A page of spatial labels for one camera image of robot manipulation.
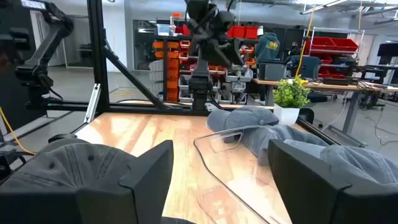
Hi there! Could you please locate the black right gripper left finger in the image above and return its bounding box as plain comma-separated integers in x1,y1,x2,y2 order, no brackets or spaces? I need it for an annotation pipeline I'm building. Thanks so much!
0,139,174,224

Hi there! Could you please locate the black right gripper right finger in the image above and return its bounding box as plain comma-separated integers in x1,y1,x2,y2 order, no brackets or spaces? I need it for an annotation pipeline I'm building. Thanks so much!
267,139,398,224

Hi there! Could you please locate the dark grey baseball cap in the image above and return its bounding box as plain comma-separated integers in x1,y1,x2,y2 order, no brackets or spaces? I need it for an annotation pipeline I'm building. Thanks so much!
0,138,139,191

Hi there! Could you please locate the red plastic storage bin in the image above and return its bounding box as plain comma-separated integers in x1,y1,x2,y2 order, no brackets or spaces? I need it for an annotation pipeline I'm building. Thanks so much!
244,26,260,40
306,36,337,52
226,25,247,39
331,37,359,53

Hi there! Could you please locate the person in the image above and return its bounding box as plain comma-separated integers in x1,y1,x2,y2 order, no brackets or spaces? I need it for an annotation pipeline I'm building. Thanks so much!
254,32,280,105

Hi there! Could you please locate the grey equipment box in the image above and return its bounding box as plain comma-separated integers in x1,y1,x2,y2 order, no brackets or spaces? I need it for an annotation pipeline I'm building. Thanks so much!
257,60,289,82

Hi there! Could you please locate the orange drawer cabinet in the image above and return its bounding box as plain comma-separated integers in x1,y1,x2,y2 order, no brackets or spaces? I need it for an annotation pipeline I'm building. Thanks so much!
152,39,191,102

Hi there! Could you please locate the clear storage box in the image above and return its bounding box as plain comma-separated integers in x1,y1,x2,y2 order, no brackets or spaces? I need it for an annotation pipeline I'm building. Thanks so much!
156,23,175,37

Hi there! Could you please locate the clear plastic bin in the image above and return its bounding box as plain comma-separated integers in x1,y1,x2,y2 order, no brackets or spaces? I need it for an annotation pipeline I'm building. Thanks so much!
192,125,295,224

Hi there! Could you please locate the green plant in white pot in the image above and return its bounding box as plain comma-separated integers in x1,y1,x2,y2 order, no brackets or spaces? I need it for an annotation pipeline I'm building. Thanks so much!
272,75,312,126

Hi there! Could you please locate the wooden workbench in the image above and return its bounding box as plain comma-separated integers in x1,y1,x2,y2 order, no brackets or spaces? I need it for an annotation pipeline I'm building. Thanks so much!
251,77,398,147

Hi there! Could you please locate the ceiling light fixture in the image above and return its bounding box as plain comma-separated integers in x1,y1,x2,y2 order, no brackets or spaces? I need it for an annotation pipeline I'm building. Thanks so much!
299,0,351,16

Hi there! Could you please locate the black monitor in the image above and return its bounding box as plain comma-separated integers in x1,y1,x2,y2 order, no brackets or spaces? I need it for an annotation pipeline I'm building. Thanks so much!
376,42,398,66

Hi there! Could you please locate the yellow cable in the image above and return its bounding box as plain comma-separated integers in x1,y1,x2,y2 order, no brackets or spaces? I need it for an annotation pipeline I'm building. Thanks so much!
0,107,36,156
294,7,315,78

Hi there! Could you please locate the silver corner bracket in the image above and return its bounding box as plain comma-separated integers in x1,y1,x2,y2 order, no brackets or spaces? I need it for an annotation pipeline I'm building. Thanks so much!
83,83,102,124

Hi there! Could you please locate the black aluminium table frame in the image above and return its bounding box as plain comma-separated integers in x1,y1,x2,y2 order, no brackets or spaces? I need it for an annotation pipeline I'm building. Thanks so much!
24,0,368,149

